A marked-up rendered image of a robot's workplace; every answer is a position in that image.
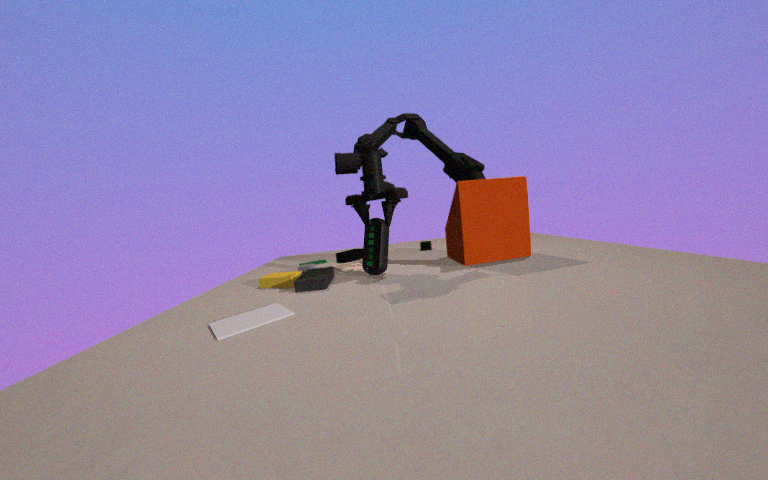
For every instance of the yellow rectangular block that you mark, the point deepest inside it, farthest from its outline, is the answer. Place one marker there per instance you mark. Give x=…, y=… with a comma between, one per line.
x=275, y=280

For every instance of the dark grey switch panel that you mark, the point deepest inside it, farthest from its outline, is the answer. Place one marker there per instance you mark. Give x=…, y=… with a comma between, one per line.
x=375, y=251

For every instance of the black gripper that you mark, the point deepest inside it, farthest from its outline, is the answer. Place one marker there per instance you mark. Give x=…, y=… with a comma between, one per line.
x=373, y=184

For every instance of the white flat rectangular card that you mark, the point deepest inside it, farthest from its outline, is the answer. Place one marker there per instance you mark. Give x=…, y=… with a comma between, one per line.
x=249, y=320

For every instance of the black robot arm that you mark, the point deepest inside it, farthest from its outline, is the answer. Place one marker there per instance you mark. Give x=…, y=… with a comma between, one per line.
x=457, y=166

